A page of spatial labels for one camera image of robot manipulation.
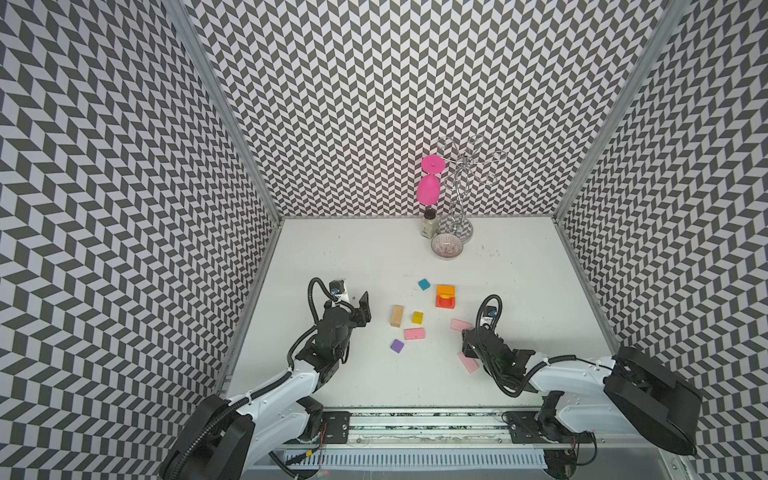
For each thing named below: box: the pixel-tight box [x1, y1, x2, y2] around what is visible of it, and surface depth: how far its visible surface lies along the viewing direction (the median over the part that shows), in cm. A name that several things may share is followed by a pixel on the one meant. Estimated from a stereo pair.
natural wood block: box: [390, 305, 404, 328], surface depth 93 cm
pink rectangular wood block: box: [404, 328, 425, 340], surface depth 90 cm
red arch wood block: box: [435, 294, 456, 309], surface depth 96 cm
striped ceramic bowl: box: [431, 232, 464, 258], surface depth 107 cm
